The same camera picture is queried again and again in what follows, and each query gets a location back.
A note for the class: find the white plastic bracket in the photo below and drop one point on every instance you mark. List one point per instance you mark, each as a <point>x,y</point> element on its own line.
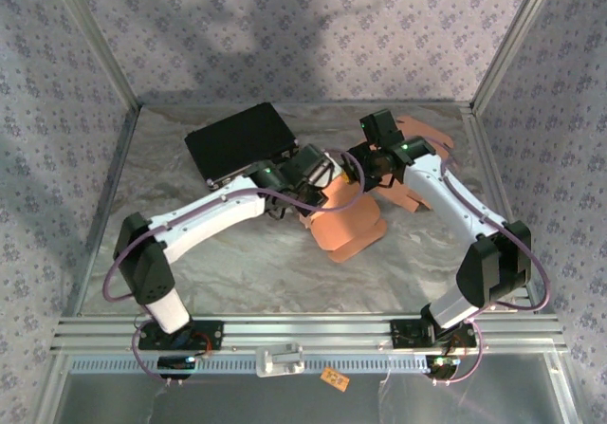
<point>280,362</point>

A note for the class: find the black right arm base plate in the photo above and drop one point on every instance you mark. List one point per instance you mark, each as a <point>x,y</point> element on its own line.
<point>408,334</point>

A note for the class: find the small black circuit board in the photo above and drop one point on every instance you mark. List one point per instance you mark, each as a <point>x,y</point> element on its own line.
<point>175,363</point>
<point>443,366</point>

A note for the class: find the aluminium side rail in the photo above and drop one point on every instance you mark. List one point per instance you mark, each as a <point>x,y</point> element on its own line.
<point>488,168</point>
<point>106,206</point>

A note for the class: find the aluminium frame post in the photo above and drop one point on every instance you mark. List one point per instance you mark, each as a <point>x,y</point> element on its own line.
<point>99,44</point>
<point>514,40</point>

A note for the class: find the aluminium mounting rail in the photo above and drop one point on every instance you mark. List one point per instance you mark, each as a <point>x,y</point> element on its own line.
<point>308,334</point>

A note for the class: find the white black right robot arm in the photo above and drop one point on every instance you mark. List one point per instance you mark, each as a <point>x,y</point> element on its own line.
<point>441,191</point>

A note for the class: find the orange paper tag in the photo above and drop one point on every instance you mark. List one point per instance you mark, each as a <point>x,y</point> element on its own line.
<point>334,379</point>

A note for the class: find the black briefcase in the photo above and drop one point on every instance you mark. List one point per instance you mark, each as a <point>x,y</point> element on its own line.
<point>237,144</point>

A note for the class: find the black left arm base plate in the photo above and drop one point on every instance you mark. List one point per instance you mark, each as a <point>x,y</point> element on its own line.
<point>213,336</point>

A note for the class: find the grey metal sheet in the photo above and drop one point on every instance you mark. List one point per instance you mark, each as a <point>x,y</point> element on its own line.
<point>284,405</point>

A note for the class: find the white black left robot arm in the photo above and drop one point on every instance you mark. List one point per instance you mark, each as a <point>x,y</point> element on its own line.
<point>213,210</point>

